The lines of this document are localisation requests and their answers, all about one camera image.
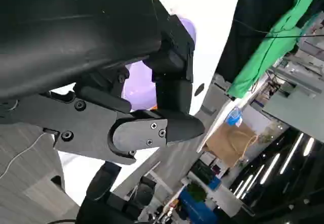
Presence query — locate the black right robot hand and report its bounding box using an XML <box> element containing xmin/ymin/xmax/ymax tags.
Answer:
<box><xmin>75</xmin><ymin>161</ymin><xmax>156</xmax><ymax>224</ymax></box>

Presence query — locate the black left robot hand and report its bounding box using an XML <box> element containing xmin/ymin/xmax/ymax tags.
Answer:
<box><xmin>0</xmin><ymin>0</ymin><xmax>206</xmax><ymax>165</ymax></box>

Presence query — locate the lilac plate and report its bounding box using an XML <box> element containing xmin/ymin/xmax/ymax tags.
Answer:
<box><xmin>121</xmin><ymin>18</ymin><xmax>197</xmax><ymax>112</ymax></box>

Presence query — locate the blue storage box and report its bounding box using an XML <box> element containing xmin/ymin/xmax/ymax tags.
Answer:
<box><xmin>177</xmin><ymin>185</ymin><xmax>220</xmax><ymax>224</ymax></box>

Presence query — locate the brown paper bag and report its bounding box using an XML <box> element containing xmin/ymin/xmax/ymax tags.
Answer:
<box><xmin>202</xmin><ymin>122</ymin><xmax>259</xmax><ymax>168</ymax></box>

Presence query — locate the blue tape roll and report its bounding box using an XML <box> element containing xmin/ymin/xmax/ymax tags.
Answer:
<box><xmin>224</xmin><ymin>106</ymin><xmax>244</xmax><ymax>127</ymax></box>

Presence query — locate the black backdrop curtain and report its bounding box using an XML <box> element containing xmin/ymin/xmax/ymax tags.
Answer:
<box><xmin>216</xmin><ymin>0</ymin><xmax>304</xmax><ymax>83</ymax></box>

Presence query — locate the green cloth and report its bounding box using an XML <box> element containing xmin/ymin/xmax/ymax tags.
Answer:
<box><xmin>226</xmin><ymin>0</ymin><xmax>324</xmax><ymax>99</ymax></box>

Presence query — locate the white floor cable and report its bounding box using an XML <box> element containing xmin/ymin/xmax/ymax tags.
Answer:
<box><xmin>0</xmin><ymin>132</ymin><xmax>44</xmax><ymax>180</ymax></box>

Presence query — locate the thin black hanging cable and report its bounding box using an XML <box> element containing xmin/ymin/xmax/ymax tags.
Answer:
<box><xmin>232</xmin><ymin>18</ymin><xmax>324</xmax><ymax>39</ymax></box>

